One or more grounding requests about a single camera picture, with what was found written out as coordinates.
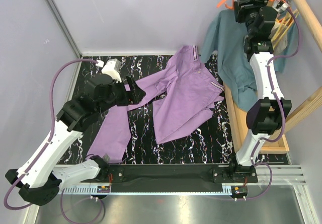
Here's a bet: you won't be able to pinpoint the aluminium frame rail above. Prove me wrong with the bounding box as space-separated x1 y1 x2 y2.
45 0 82 57

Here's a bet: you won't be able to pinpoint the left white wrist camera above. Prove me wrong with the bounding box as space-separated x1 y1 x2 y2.
96 58 122 83

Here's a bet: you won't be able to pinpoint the teal t-shirt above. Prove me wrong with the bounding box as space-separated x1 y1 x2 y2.
200 9 300 111

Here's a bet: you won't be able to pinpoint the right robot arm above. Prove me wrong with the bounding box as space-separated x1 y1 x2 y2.
226 0 292 183

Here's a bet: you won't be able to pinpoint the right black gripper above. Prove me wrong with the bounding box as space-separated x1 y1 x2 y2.
232 0 268 38

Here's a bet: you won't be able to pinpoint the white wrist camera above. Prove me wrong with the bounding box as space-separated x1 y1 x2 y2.
96 58 122 83
273 1 289 14

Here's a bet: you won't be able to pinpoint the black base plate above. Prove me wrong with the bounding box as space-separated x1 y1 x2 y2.
109 164 258 194

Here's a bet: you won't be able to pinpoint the wooden clothes rack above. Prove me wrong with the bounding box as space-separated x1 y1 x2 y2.
222 0 322 155

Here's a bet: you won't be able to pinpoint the purple trousers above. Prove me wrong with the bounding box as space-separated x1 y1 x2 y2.
88 45 224 163

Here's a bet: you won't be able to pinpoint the grey beige cloth bag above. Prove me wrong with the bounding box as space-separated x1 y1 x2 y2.
271 23 288 55

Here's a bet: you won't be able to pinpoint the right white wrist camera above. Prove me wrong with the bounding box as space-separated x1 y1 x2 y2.
273 1 289 14

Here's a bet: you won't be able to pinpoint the yellow plastic hanger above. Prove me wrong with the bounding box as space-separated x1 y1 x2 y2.
272 13 295 48

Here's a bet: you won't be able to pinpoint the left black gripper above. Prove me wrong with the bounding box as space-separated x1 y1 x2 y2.
97 74 146 114

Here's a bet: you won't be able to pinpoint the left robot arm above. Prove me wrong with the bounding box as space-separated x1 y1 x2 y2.
5 73 146 206

